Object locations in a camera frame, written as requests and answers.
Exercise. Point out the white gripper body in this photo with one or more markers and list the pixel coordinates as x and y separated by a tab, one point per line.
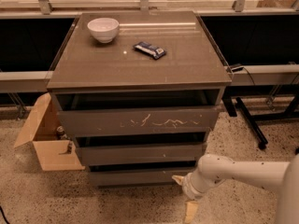
188	186

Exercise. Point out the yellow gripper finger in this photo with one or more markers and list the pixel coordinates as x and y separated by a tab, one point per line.
190	211
178	179

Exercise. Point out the grey bottom drawer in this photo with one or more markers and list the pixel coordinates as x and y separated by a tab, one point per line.
139	173

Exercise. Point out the grey drawer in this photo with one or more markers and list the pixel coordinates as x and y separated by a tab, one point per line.
143	148
115	114
139	173

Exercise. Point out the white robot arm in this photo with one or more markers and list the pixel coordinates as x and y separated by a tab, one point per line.
281	177

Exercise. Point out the grey middle drawer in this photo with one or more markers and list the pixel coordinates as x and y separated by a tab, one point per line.
143	148

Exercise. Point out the grey top drawer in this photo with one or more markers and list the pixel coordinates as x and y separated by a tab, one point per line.
115	114

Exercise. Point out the grey drawer cabinet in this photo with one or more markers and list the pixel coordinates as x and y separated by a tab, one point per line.
190	64

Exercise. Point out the open cardboard box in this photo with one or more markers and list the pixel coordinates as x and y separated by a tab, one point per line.
40	129

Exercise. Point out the black metal stand leg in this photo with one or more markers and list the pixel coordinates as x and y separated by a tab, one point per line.
262	141

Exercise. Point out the bottles inside cardboard box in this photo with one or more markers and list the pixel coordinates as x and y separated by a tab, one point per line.
63	136

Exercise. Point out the blue snack packet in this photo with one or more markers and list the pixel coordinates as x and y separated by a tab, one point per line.
153	51

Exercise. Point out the white ceramic bowl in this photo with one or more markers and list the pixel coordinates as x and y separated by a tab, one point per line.
104	30

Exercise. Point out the black power adapter with cable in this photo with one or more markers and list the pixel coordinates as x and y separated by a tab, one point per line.
240	75

